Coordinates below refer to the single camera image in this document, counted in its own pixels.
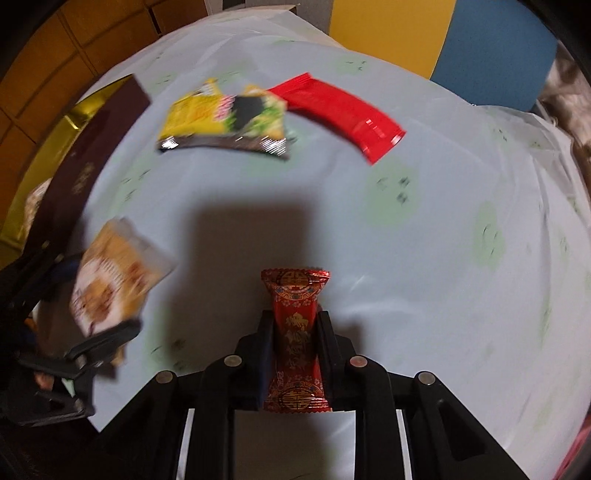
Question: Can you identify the green and white snack packet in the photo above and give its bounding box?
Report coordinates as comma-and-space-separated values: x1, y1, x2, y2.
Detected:
221, 84, 293, 160

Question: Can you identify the pale patterned curtain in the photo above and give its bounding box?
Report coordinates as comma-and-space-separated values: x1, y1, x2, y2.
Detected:
538, 41, 591, 155

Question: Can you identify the patterned red candy packet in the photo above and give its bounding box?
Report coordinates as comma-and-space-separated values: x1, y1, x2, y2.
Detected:
261, 268, 332, 415

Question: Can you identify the beige snack packet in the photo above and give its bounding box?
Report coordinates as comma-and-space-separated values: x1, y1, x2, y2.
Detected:
69, 218, 179, 366

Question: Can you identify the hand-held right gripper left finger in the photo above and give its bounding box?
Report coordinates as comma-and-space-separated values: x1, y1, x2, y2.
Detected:
99, 310, 276, 480

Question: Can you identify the grey yellow blue chair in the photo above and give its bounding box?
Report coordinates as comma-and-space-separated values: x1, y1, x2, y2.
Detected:
203, 0, 556, 113

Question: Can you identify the maroon box with gold lining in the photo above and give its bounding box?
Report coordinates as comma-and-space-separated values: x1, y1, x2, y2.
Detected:
0, 75, 152, 273

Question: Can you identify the plain red snack packet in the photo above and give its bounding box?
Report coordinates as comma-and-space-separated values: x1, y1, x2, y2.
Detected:
267, 73, 407, 166

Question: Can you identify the yellow snack packet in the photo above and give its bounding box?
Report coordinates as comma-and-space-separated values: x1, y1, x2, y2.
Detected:
154, 78, 232, 153

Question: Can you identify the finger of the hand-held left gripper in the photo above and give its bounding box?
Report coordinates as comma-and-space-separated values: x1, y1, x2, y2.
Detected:
65, 318, 143, 371
9, 239, 86, 315

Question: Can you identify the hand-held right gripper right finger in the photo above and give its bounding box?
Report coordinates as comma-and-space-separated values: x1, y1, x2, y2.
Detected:
316, 310, 527, 480

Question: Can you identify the orange wooden cabinet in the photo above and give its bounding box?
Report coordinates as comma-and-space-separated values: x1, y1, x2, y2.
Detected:
0, 0, 209, 154

